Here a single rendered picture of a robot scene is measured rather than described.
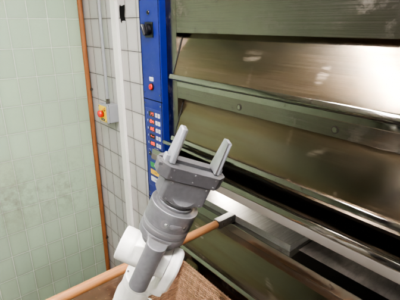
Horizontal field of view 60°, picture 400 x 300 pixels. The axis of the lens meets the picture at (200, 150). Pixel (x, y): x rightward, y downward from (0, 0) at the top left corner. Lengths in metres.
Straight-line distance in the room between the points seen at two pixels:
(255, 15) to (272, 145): 0.41
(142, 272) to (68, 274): 2.07
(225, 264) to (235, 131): 0.58
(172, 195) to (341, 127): 0.57
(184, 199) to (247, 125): 0.68
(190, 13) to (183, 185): 0.91
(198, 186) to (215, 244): 0.99
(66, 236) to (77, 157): 0.54
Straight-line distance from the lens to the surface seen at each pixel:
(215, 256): 1.57
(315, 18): 1.03
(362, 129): 0.99
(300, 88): 1.04
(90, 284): 1.14
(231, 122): 1.29
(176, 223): 0.60
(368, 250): 0.92
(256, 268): 1.43
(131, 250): 0.67
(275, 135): 1.16
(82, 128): 2.31
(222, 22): 1.26
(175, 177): 0.57
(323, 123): 1.04
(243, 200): 1.10
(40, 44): 2.17
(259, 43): 1.18
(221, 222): 1.37
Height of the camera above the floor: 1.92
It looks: 20 degrees down
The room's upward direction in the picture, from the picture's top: straight up
